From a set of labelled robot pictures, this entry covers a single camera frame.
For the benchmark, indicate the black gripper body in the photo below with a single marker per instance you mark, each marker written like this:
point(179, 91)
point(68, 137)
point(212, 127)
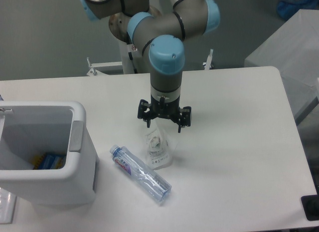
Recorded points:
point(165, 110)

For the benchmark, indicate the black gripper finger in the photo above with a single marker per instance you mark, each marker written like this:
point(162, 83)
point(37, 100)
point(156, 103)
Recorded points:
point(146, 112)
point(182, 117)

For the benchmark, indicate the white plastic wrapper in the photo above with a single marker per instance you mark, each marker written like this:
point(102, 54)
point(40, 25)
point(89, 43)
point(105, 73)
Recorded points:
point(159, 145)

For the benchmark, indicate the clear plastic water bottle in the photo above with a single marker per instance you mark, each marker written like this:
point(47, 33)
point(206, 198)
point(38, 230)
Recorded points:
point(155, 185)

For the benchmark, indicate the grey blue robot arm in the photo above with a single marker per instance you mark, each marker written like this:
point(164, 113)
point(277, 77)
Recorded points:
point(160, 43)

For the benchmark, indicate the white trash can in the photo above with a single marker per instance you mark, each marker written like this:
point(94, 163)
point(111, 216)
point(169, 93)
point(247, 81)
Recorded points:
point(33, 128)

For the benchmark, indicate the blue yellow trash in bin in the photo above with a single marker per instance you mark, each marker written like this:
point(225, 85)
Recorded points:
point(48, 161)

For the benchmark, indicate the white covered side table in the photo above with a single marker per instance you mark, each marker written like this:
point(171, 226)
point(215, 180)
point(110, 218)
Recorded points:
point(294, 50)

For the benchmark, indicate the blue bag in background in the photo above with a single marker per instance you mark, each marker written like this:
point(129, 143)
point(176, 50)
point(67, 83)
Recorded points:
point(287, 8)

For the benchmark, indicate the black device at table edge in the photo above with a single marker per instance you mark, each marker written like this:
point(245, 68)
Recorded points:
point(311, 207)

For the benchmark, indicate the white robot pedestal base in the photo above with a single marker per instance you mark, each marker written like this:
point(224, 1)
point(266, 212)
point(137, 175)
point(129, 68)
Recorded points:
point(131, 58)

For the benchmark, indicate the white left mounting bracket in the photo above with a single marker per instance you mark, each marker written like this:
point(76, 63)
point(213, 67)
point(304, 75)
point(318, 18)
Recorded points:
point(104, 68)

